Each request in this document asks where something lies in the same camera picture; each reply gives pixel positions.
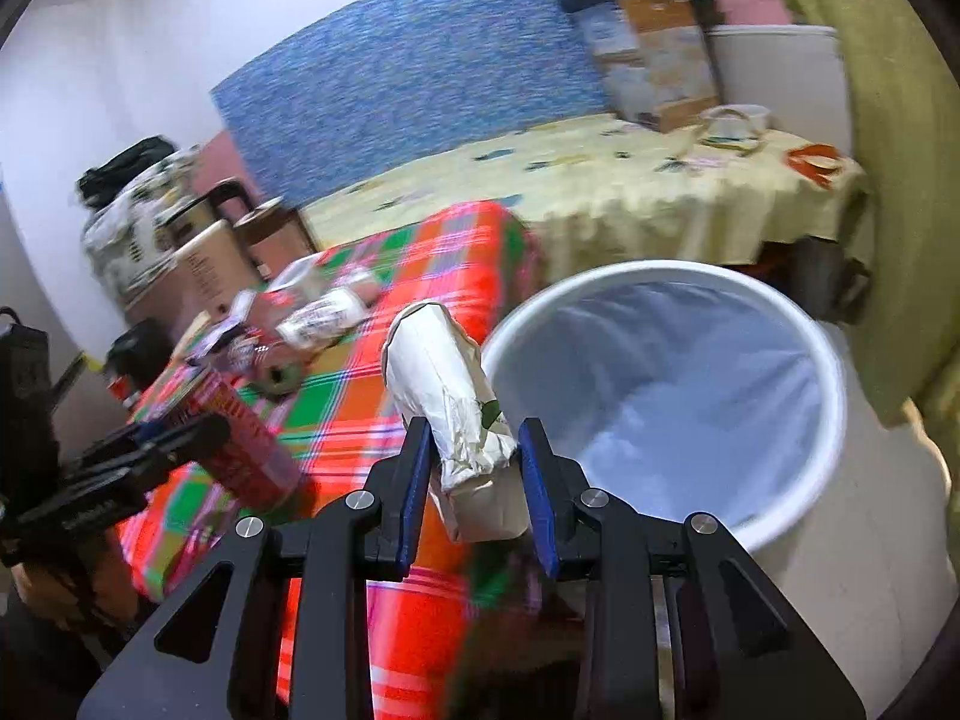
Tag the cardboard quilt box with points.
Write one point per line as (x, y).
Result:
(653, 56)

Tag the orange object on bed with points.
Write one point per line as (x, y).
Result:
(816, 162)

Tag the left hand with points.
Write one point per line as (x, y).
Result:
(103, 586)

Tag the olive green curtain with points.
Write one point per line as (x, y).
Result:
(904, 99)

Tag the beige thermos box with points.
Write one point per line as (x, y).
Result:
(204, 275)

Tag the red snack package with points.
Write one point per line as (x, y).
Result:
(252, 464)

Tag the white patterned paper cup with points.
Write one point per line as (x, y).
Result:
(321, 323)

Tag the rope handle bag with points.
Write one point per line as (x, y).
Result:
(740, 127)

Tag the pink brown lidded mug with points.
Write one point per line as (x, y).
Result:
(274, 236)

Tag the blue patterned headboard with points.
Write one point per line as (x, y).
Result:
(380, 83)

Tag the white radiator panel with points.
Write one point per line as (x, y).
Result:
(795, 71)

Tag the stainless steel electric kettle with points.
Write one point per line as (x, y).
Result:
(226, 201)

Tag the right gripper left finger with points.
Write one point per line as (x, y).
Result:
(272, 623)

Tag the black bag on pile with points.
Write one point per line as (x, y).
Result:
(99, 186)

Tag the white trash bin with liner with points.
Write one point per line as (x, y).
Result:
(680, 387)

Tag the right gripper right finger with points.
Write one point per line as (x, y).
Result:
(739, 649)

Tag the red green plaid tablecloth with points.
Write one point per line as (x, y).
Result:
(474, 631)

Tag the pineapple print pillow pile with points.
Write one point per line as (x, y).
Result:
(126, 243)

